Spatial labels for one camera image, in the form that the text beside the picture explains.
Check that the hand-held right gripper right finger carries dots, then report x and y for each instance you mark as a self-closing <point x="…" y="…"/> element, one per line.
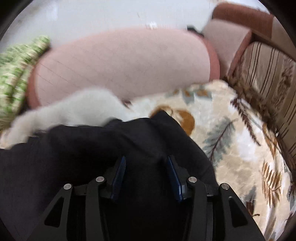
<point x="173" y="178"/>

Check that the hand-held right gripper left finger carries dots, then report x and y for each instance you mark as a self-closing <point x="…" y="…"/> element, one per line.
<point x="119" y="178"/>

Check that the black coat with fur collar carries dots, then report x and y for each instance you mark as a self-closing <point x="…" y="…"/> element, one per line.
<point x="81" y="143"/>

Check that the leaf print blanket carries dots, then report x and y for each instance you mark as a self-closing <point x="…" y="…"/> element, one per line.
<point x="231" y="150"/>

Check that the pink sofa armrest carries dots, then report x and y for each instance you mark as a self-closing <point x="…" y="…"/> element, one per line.
<point x="127" y="64"/>

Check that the striped floral sofa cushion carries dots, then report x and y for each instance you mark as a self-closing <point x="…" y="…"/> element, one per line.
<point x="272" y="81"/>

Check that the pink cushion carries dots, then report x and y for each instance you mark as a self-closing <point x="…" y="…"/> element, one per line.
<point x="226" y="44"/>

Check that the small black object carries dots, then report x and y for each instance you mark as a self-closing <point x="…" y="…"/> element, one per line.
<point x="194" y="30"/>

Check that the green checked blanket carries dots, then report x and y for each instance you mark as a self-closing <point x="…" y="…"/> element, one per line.
<point x="16" y="69"/>

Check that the brown and beige sofa back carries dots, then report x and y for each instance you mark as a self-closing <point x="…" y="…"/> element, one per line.
<point x="245" y="16"/>

